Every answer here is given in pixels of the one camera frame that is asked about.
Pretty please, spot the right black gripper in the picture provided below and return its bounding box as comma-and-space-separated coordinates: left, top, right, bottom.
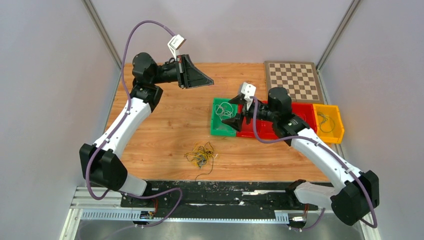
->
221, 95, 278, 132

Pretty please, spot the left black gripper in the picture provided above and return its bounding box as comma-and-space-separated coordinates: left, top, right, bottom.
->
151, 54, 213, 89

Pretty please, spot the white thin cable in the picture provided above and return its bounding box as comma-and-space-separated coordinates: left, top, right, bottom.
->
213, 101, 235, 121

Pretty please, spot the coloured cable bundle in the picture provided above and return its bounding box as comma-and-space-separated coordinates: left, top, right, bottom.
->
183, 141, 220, 170

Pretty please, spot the black thin cable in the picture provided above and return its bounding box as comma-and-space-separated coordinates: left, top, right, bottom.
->
194, 155, 216, 182

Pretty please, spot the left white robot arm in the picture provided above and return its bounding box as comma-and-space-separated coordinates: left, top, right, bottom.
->
79, 52, 214, 207

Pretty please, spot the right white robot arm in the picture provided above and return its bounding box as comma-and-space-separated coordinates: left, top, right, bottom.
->
222, 82, 380, 229

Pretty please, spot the green plastic bin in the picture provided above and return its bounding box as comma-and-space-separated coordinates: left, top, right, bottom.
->
209, 97, 239, 137

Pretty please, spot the red bin left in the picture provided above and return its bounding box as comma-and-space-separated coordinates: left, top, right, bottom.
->
236, 117, 263, 138

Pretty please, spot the red bin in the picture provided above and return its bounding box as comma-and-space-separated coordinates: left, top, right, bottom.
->
236, 117, 263, 138
256, 106, 278, 140
291, 102, 318, 132

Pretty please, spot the red bin middle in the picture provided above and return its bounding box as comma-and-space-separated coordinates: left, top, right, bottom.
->
256, 106, 278, 140

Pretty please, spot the red bin right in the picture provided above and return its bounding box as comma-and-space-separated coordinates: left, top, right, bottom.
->
291, 102, 318, 132

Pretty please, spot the wooden chessboard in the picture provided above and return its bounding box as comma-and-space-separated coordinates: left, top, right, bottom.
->
264, 60, 325, 104

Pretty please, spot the yellow plastic bin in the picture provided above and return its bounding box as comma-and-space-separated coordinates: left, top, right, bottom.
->
313, 103, 345, 144

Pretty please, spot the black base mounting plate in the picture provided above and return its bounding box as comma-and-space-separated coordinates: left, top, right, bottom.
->
118, 180, 305, 220

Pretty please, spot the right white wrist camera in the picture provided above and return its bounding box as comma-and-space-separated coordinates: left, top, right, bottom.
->
238, 82, 257, 110

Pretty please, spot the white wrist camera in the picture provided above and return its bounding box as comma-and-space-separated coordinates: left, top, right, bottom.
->
238, 82, 257, 110
167, 34, 186, 60

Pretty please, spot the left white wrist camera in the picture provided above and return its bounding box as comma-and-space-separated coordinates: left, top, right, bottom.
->
167, 34, 186, 60

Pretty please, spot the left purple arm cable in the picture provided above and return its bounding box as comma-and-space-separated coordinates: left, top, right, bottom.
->
84, 19, 184, 228

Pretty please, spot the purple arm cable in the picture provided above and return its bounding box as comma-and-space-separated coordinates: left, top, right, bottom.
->
84, 19, 184, 228
252, 96, 379, 232

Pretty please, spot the left aluminium corner post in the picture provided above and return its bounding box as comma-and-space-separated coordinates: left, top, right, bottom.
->
81, 0, 122, 69

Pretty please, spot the aluminium corner post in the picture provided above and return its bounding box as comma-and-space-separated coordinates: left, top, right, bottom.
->
316, 0, 362, 73
81, 0, 122, 69

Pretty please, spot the white slotted cable duct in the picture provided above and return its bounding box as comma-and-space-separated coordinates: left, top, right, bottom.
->
80, 210, 290, 224

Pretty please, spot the right aluminium corner post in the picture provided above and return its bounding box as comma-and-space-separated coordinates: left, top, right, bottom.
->
316, 0, 362, 73

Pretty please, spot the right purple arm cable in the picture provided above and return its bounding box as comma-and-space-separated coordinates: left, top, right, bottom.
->
252, 96, 379, 232

